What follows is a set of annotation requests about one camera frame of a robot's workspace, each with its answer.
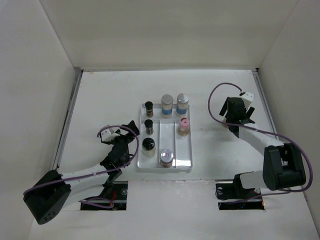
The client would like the black knob cap grinder bottle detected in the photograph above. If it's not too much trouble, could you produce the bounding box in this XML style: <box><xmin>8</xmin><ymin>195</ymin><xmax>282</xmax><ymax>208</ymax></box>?
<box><xmin>141</xmin><ymin>137</ymin><xmax>156</xmax><ymax>158</ymax></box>

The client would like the white lid orange label jar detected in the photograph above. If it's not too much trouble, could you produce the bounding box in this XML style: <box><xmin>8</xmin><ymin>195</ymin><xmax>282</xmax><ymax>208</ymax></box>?
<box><xmin>159</xmin><ymin>149</ymin><xmax>174</xmax><ymax>168</ymax></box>

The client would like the blue label sago jar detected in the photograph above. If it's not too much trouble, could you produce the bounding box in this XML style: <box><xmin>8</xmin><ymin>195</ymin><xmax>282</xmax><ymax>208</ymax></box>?
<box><xmin>176</xmin><ymin>93</ymin><xmax>189</xmax><ymax>117</ymax></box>

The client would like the pink cap seasoning bottle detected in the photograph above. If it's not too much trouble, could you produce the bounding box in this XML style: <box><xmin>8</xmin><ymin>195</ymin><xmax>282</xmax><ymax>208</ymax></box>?
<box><xmin>177</xmin><ymin>117</ymin><xmax>190</xmax><ymax>136</ymax></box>

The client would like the small black cap spice bottle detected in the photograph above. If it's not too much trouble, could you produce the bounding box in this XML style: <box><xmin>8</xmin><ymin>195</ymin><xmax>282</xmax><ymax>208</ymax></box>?
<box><xmin>144</xmin><ymin>101</ymin><xmax>154</xmax><ymax>118</ymax></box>

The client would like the silver lid beige jar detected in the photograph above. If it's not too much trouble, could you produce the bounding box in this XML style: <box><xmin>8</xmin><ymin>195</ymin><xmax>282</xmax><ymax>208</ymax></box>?
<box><xmin>161</xmin><ymin>94</ymin><xmax>174</xmax><ymax>119</ymax></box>

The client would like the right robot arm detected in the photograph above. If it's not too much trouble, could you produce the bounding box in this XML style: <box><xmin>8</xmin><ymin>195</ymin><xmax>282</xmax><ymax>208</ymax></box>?
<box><xmin>219</xmin><ymin>96</ymin><xmax>307</xmax><ymax>198</ymax></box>

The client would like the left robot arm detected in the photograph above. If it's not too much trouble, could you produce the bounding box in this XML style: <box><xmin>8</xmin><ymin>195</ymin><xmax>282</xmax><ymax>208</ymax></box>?
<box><xmin>23</xmin><ymin>120</ymin><xmax>140</xmax><ymax>225</ymax></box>

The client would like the white plastic organizer tray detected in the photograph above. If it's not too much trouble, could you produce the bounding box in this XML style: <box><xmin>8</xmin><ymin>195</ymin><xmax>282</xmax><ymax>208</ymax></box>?
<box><xmin>137</xmin><ymin>103</ymin><xmax>193</xmax><ymax>173</ymax></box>

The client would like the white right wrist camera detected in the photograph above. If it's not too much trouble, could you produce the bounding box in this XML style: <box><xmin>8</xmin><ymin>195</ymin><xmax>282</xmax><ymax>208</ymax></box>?
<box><xmin>239</xmin><ymin>91</ymin><xmax>255</xmax><ymax>109</ymax></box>

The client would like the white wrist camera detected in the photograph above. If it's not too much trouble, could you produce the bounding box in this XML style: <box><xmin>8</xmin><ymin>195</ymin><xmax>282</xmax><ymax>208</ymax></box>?
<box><xmin>98</xmin><ymin>127</ymin><xmax>120</xmax><ymax>142</ymax></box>
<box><xmin>239</xmin><ymin>91</ymin><xmax>255</xmax><ymax>109</ymax></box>

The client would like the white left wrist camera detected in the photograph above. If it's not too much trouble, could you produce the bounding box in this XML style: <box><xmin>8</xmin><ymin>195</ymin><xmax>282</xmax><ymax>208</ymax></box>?
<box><xmin>98</xmin><ymin>127</ymin><xmax>120</xmax><ymax>142</ymax></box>

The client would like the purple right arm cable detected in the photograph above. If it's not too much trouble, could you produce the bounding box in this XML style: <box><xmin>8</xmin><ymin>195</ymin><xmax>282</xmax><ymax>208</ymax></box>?
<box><xmin>208</xmin><ymin>82</ymin><xmax>313</xmax><ymax>205</ymax></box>

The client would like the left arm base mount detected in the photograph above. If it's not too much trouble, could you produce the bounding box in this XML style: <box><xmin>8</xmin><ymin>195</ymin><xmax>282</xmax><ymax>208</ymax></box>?
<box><xmin>80</xmin><ymin>181</ymin><xmax>129</xmax><ymax>211</ymax></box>

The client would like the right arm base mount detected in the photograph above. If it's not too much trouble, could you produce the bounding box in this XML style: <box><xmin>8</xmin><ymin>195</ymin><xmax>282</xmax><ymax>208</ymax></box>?
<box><xmin>215</xmin><ymin>174</ymin><xmax>265</xmax><ymax>211</ymax></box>

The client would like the aluminium table edge rail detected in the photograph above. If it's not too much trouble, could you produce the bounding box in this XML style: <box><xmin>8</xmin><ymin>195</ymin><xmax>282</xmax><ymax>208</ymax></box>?
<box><xmin>49</xmin><ymin>67</ymin><xmax>84</xmax><ymax>170</ymax></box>

